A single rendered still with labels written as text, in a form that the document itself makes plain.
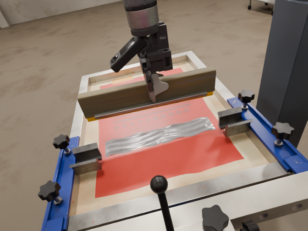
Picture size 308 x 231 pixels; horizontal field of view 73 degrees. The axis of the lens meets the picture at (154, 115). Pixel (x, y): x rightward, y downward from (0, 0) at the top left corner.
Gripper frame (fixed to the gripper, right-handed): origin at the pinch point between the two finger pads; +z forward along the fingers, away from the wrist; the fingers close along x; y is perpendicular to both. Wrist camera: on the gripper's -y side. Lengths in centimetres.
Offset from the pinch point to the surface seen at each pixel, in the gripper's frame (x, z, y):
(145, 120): 5.6, 13.5, -3.1
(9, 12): 929, 65, -418
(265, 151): -21.6, 11.5, 25.2
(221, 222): -41.2, -3.5, 3.5
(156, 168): -16.4, 13.4, -3.5
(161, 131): -2.9, 12.9, 0.8
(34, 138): 140, 109, -130
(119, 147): -5.1, 13.0, -13.4
